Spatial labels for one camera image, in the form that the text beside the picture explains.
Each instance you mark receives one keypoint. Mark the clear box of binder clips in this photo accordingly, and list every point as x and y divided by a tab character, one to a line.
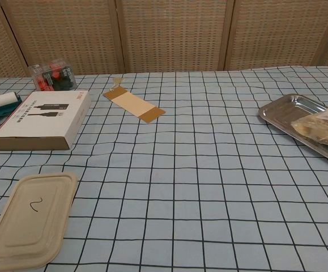
53	78

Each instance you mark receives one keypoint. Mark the woven bamboo folding screen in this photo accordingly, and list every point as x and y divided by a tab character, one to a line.
166	34

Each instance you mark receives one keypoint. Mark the tan bookmark with tassel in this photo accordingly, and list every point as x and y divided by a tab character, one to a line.
134	106

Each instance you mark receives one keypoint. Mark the rectangular metal tray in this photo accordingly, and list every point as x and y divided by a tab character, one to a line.
282	113

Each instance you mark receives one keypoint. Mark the white flat product box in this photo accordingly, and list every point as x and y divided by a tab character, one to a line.
44	119

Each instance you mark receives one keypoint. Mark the blue checked tablecloth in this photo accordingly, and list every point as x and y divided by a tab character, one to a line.
195	184

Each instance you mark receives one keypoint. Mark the beige pulp container lid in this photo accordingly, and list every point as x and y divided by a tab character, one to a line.
27	224

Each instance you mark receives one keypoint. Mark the bread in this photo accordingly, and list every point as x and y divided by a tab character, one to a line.
319	127

